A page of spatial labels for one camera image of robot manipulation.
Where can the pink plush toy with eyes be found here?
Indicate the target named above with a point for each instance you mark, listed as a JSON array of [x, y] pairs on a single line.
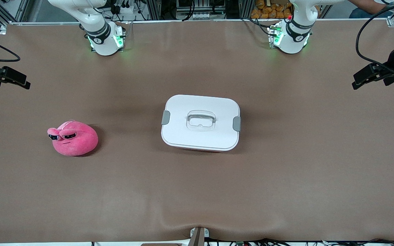
[[77, 141]]

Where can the white box lid grey clips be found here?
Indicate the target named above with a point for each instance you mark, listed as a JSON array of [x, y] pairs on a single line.
[[183, 133]]

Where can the person's bare forearm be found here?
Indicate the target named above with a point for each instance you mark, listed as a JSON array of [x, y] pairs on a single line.
[[363, 3]]

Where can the pink plastic box base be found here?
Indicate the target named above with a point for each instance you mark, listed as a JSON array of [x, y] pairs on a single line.
[[197, 149]]

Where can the white power strip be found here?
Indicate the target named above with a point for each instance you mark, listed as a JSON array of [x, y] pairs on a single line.
[[126, 8]]

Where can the brown table mat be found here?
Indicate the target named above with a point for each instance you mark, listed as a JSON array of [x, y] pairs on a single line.
[[115, 188]]

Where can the white block on profile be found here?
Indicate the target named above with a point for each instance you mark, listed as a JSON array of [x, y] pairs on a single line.
[[201, 16]]

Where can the silver table edge rail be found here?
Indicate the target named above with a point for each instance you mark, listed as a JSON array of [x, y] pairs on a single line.
[[169, 21]]

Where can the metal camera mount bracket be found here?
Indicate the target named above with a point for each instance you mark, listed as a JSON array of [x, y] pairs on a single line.
[[198, 237]]

